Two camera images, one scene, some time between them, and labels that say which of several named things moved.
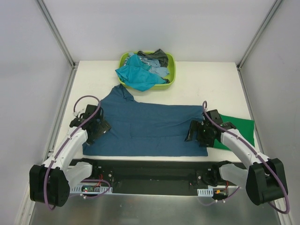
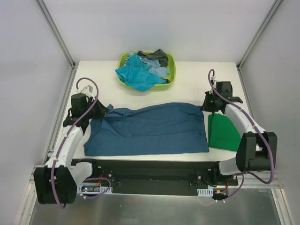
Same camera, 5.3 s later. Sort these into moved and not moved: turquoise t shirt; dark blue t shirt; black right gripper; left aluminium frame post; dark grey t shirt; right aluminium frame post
Moved: black right gripper; dark blue t shirt
Not moved: left aluminium frame post; dark grey t shirt; right aluminium frame post; turquoise t shirt
